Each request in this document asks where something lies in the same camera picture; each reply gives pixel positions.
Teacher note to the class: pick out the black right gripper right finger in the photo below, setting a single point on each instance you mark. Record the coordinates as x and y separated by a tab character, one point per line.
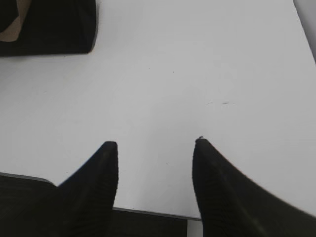
232	205

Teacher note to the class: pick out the black tote bag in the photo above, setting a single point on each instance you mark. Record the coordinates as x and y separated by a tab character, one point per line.
40	27

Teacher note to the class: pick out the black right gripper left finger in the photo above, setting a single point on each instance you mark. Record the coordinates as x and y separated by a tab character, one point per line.
87	197

